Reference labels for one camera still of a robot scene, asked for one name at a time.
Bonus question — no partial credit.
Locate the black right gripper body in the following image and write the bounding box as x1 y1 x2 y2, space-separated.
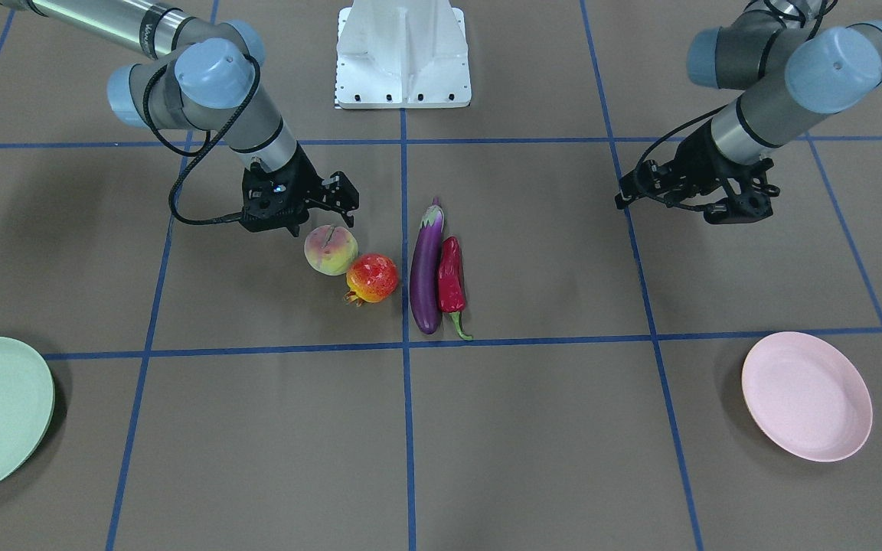
243 145 320 211

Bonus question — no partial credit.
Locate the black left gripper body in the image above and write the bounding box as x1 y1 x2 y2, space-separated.
659 122 777 201

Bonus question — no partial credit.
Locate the yellow pink peach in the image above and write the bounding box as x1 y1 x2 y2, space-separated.
304 224 358 276

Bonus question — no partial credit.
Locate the red orange pomegranate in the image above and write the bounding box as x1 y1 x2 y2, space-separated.
344 253 401 305

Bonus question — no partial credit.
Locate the red chili pepper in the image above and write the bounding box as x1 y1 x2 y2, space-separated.
436 235 473 341

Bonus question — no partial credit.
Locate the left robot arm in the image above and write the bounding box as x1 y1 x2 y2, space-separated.
615 1 882 224

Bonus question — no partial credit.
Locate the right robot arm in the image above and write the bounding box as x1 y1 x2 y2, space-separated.
5 1 358 235

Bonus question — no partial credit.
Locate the purple eggplant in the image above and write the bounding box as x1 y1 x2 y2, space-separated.
409 197 445 335

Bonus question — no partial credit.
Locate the pink plate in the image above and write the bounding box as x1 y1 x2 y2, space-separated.
740 331 873 463

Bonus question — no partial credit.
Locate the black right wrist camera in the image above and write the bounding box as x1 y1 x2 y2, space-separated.
238 200 309 237

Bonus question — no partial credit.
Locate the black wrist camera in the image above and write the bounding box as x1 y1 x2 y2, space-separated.
238 200 309 237
703 178 781 224

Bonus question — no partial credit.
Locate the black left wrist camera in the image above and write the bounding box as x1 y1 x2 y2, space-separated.
703 178 781 224

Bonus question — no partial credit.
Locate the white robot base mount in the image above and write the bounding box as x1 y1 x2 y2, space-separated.
334 1 472 109

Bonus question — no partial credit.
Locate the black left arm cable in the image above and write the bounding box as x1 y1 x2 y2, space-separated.
632 0 840 214

